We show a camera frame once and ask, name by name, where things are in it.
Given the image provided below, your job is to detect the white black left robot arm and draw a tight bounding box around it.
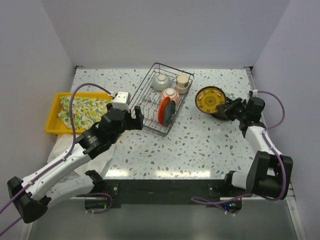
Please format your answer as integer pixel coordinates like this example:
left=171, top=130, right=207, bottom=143
left=7, top=106, right=144, bottom=224

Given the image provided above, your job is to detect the yellow brown patterned plate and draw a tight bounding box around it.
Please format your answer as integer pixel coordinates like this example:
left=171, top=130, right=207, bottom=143
left=195, top=86, right=227, bottom=114

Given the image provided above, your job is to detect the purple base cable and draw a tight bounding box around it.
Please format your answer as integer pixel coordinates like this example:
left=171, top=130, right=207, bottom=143
left=191, top=192, right=253, bottom=213
left=84, top=191, right=113, bottom=215

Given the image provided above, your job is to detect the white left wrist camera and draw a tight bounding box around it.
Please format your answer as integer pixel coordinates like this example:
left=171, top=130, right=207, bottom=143
left=112, top=91, right=131, bottom=112

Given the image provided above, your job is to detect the white towel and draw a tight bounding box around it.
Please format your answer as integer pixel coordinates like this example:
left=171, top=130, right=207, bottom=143
left=47, top=134, right=116, bottom=182

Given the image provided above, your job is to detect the beige ceramic cup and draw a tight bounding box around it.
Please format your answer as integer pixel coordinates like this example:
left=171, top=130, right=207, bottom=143
left=175, top=74, right=189, bottom=94

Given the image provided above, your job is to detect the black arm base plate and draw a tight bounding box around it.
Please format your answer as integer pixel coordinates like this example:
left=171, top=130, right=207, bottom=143
left=83, top=179, right=245, bottom=210

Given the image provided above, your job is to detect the celadon green bowl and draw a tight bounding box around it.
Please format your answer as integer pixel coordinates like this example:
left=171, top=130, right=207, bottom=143
left=151, top=74, right=171, bottom=92

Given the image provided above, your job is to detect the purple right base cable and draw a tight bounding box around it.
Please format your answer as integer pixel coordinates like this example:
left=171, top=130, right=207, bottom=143
left=191, top=192, right=253, bottom=213

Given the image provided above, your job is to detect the orange red plate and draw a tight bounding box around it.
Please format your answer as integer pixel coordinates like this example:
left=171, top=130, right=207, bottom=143
left=157, top=96, right=171, bottom=125

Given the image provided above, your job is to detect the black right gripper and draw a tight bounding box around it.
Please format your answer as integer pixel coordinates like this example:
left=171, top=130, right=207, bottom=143
left=216, top=97, right=248, bottom=122

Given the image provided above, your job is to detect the yellow plastic tray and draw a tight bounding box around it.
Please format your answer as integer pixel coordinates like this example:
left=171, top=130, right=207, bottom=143
left=45, top=92, right=113, bottom=135

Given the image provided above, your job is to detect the aluminium frame rail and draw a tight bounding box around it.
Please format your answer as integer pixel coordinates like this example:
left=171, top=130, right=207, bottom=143
left=245, top=67, right=308, bottom=240

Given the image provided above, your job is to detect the lemon print cloth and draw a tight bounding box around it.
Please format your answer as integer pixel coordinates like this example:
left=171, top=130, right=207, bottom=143
left=58, top=96, right=112, bottom=130

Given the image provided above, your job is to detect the teal blue plate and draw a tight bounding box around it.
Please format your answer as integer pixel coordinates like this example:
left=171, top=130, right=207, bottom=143
left=163, top=100, right=176, bottom=126

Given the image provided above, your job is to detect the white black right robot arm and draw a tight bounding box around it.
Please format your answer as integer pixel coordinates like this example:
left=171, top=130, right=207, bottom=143
left=217, top=96, right=293, bottom=201

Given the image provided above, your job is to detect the black wire dish rack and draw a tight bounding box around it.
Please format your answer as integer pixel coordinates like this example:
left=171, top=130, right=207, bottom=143
left=129, top=62, right=195, bottom=137

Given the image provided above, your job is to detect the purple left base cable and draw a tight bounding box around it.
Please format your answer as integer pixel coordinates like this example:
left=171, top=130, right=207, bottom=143
left=84, top=191, right=113, bottom=215

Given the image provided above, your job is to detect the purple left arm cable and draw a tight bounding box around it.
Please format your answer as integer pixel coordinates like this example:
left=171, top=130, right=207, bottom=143
left=0, top=83, right=116, bottom=233

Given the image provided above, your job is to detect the red white patterned bowl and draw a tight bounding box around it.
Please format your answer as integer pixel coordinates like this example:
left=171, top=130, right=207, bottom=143
left=160, top=87, right=180, bottom=105

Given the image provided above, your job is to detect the celadon green flower plate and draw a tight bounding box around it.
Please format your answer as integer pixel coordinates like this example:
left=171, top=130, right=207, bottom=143
left=225, top=92, right=237, bottom=101

